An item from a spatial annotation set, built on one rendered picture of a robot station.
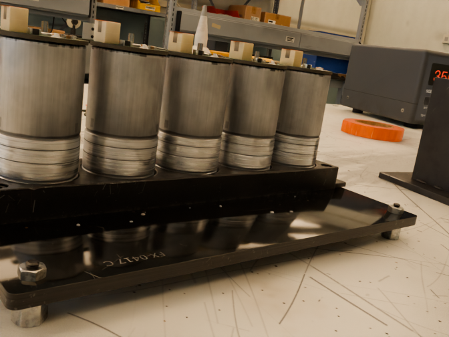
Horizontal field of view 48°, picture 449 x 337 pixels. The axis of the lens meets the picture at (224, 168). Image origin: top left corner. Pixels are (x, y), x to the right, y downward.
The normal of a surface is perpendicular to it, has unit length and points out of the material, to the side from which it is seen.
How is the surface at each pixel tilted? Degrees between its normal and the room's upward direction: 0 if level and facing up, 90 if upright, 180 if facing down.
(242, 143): 90
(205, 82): 90
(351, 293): 0
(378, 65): 90
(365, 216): 0
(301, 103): 90
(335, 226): 0
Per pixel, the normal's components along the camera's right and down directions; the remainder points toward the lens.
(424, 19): -0.85, 0.00
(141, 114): 0.59, 0.27
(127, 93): 0.20, 0.26
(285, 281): 0.14, -0.96
